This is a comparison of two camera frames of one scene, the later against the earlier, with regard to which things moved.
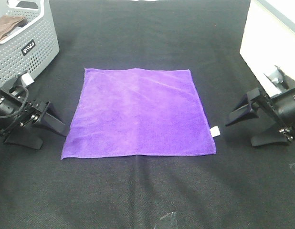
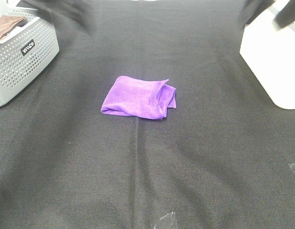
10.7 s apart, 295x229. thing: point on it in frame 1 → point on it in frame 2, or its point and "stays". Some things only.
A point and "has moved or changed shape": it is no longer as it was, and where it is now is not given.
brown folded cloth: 3,26 stays
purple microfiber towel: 138,112 has moved or changed shape
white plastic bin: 271,37 stays
